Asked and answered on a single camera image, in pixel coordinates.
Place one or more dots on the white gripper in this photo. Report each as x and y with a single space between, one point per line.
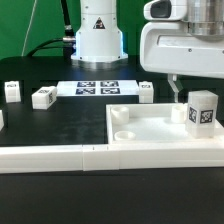
183 37

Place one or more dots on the white square tabletop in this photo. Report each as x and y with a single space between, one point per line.
152 123

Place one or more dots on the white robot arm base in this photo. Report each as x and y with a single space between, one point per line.
99 41

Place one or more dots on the white obstacle fence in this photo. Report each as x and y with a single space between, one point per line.
110 157

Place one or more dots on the white AprilTag base plate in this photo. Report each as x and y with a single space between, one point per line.
96 88

